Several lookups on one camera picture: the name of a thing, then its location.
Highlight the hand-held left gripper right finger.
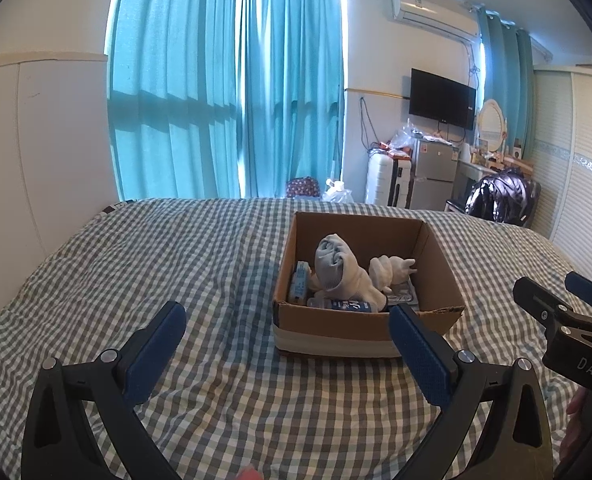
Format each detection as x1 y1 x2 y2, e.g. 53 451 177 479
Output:
388 304 552 480

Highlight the white air conditioner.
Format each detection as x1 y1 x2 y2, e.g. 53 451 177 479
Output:
391 0 479 42

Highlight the white plastic bag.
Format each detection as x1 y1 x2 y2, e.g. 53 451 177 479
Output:
323 178 352 204

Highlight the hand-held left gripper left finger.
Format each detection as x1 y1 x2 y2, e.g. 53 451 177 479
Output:
21 301 187 480

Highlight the black wall television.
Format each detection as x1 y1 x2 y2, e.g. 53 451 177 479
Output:
408 67 477 130

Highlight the white oval mirror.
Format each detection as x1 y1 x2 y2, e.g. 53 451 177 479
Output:
477 99 508 154

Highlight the white sock with grey cuff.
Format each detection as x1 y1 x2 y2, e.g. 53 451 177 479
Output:
310 232 389 313

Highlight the hanging dark cable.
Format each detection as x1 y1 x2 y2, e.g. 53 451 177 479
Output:
359 96 378 151

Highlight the blue and white tissue packet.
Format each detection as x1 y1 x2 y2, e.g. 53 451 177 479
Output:
287 260 313 305

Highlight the person's right hand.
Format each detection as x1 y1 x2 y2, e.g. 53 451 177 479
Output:
561 389 588 461

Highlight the silver foil packet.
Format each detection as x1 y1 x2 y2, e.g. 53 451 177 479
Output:
386 280 420 307

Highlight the brown cardboard box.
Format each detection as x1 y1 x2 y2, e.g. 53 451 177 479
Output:
271 211 466 359

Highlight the clear plastic bag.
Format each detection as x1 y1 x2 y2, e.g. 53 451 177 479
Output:
388 119 423 154

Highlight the white louvred wardrobe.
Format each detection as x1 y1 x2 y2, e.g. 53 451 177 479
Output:
528 65 592 281

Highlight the silver fridge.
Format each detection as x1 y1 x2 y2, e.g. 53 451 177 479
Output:
410 139 460 210

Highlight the wide teal curtain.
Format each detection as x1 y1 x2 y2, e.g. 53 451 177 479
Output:
106 0 242 203

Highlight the white suitcase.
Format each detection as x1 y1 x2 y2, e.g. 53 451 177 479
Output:
366 152 415 207

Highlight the floral bag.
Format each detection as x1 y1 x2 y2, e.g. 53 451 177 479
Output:
286 176 322 200

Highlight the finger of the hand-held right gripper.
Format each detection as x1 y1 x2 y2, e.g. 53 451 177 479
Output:
564 271 592 322
512 276 592 342

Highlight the narrow teal curtain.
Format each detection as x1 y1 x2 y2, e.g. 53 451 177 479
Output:
477 6 535 161

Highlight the checkered bed sheet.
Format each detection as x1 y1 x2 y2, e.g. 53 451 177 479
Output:
0 196 592 480

